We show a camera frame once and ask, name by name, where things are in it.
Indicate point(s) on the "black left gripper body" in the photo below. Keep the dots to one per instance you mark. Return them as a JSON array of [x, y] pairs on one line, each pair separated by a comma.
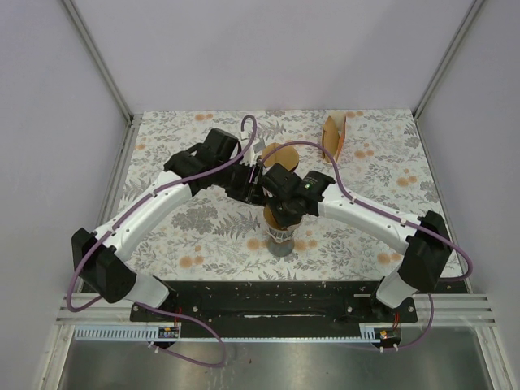
[[237, 183]]

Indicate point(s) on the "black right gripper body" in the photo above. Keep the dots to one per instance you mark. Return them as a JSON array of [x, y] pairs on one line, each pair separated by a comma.
[[283, 214]]

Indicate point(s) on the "brown paper coffee filter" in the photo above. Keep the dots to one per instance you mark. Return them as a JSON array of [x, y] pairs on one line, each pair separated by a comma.
[[273, 223], [288, 156]]

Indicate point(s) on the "clear glass dripper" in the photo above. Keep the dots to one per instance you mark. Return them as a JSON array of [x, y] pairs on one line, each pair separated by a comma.
[[280, 234]]

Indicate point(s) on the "grey glass carafe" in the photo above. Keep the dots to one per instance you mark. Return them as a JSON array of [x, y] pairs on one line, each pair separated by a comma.
[[280, 248]]

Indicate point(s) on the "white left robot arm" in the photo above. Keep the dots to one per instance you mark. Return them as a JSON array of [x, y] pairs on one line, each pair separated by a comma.
[[100, 256]]

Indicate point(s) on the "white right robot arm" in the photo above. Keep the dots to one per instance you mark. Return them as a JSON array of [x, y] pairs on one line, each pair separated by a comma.
[[422, 241]]

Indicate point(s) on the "coffee filter pack orange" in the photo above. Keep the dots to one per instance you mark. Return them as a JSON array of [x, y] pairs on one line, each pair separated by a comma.
[[334, 133]]

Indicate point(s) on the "floral table mat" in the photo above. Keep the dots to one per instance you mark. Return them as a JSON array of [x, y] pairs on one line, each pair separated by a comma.
[[212, 237]]

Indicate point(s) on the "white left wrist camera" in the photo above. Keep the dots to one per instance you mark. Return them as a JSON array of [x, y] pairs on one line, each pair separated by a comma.
[[254, 152]]

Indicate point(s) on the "white slotted cable duct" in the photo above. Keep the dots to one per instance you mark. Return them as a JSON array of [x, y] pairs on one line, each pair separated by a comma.
[[186, 332]]

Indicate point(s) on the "aluminium frame rail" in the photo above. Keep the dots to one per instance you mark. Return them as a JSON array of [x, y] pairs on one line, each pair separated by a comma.
[[449, 310]]

